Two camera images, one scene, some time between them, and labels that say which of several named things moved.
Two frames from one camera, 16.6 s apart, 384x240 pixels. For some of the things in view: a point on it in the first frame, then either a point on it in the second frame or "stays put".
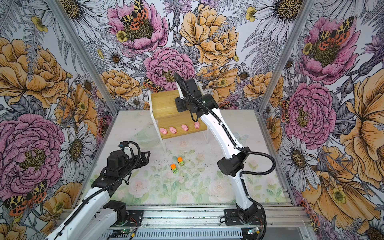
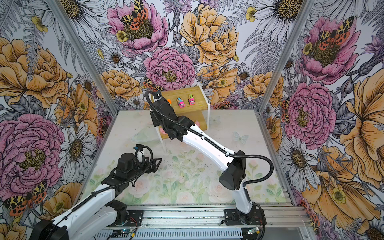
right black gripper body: (183, 104) to (156, 121)
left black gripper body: (130, 164) to (138, 167)
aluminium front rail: (213, 216) stays put
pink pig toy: (163, 131) stays put
